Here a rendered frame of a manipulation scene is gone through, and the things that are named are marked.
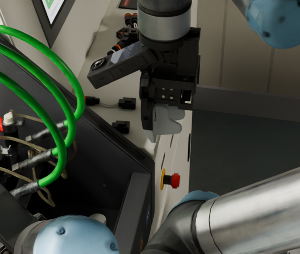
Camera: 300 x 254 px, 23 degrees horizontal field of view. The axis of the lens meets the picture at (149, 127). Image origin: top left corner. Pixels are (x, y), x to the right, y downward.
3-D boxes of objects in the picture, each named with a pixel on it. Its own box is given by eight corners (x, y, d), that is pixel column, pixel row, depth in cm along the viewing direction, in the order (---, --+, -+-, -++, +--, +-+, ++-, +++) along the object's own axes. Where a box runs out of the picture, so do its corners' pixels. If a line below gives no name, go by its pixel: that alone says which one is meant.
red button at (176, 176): (177, 197, 169) (178, 181, 165) (160, 195, 169) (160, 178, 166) (180, 181, 173) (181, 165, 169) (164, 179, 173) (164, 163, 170)
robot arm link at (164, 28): (132, 14, 99) (143, -15, 105) (132, 43, 102) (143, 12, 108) (187, 19, 98) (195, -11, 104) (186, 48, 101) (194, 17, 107)
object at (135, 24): (150, 70, 172) (150, 50, 168) (105, 65, 173) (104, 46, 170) (165, 19, 189) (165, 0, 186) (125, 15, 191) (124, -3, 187)
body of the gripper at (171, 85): (192, 116, 108) (195, 48, 101) (135, 109, 110) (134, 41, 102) (198, 85, 114) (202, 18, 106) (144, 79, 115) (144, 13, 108)
